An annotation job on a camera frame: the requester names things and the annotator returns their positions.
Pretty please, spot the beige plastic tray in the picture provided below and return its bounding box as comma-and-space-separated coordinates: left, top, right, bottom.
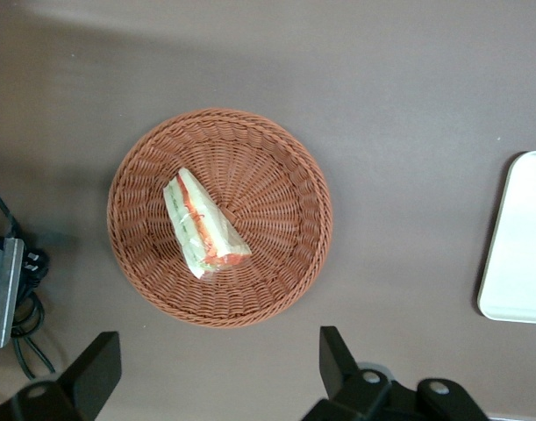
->
476, 150, 536, 325

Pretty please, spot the triangle sandwich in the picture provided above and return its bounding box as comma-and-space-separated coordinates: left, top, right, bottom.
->
162, 168, 253, 280

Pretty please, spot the round brown wicker basket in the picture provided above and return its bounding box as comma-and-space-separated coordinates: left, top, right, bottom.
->
106, 108, 334, 330

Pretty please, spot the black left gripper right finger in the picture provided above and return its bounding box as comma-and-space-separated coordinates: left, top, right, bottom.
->
302, 326, 394, 421

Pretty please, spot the grey metal bracket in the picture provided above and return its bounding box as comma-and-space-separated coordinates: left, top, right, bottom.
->
0, 234, 25, 350

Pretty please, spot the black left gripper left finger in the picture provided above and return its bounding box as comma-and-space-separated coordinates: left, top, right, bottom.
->
4, 332, 122, 421

